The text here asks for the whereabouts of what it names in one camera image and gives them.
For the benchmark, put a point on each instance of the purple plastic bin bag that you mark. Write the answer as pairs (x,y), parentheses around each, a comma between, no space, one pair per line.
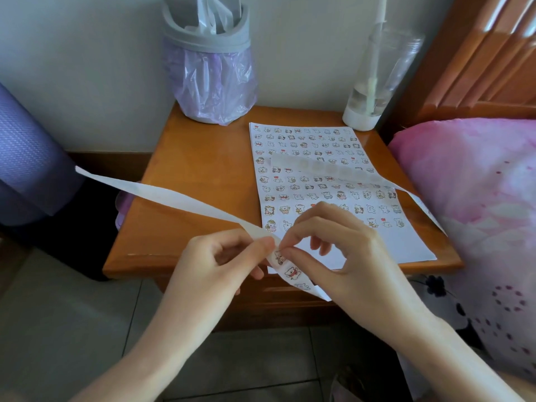
(213,87)

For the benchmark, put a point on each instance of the rows of stuck cartoon stickers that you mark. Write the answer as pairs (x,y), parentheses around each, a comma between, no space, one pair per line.
(305,142)

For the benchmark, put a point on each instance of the white paper sheet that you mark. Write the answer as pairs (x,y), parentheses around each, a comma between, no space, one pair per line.
(410,247)

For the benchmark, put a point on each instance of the white backing scraps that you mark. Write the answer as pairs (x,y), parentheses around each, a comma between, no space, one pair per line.
(207,16)

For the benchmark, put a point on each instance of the person's leg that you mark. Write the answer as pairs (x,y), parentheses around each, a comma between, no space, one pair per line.
(521,387)

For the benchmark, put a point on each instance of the pink floral bedding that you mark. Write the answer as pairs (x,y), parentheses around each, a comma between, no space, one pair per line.
(481,175)

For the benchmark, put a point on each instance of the purple plastic container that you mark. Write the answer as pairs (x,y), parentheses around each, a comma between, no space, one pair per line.
(123,209)

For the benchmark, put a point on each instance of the wooden nightstand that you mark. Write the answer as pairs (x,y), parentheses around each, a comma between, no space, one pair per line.
(188,238)

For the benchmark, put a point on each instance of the long white sticker strip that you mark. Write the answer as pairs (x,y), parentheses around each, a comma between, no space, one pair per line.
(167,196)

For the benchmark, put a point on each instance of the pink slipper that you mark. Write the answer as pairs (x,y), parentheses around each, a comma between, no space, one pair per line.
(345,387)

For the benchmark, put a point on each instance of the grey trash bin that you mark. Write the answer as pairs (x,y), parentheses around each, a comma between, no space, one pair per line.
(207,45)

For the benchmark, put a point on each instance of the wooden bed headboard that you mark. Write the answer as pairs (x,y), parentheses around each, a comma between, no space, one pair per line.
(477,75)

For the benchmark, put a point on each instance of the purple rolled mat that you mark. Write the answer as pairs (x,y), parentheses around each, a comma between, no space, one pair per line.
(33,163)

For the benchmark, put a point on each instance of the person's right hand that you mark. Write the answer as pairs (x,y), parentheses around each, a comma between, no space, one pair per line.
(364,280)

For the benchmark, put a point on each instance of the person's left hand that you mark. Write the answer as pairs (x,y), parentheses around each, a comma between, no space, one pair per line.
(205,280)

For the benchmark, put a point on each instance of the person's left forearm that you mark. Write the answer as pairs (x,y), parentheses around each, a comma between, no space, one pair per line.
(142,364)

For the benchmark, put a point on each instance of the clear cup with white base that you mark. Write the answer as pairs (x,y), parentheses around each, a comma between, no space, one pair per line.
(359,122)

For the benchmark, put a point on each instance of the white straw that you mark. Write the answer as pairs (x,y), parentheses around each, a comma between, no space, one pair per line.
(381,8)

